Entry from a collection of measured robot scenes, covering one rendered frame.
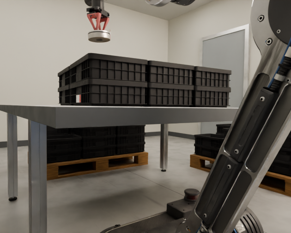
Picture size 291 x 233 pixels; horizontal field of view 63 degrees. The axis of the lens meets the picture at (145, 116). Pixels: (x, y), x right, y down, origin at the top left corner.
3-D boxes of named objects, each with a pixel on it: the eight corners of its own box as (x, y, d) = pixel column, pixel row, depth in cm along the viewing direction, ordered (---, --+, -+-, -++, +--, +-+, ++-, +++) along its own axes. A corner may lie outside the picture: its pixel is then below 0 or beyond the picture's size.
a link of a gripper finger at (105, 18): (89, 32, 111) (88, 11, 110) (98, 35, 117) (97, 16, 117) (102, 30, 108) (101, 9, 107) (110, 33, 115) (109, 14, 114)
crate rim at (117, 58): (149, 64, 116) (149, 59, 116) (88, 58, 101) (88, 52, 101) (117, 73, 151) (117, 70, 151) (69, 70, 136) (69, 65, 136)
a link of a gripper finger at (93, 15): (87, 31, 109) (86, 9, 108) (95, 34, 115) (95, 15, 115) (99, 28, 106) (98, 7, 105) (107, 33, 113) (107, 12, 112)
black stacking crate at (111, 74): (148, 84, 117) (148, 61, 116) (89, 80, 102) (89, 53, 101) (117, 88, 151) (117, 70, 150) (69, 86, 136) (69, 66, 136)
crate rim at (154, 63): (195, 70, 131) (196, 65, 131) (149, 64, 116) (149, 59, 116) (156, 77, 166) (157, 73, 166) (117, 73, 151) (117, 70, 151)
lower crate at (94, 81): (148, 107, 117) (148, 82, 116) (88, 106, 102) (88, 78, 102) (117, 106, 152) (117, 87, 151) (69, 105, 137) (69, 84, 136)
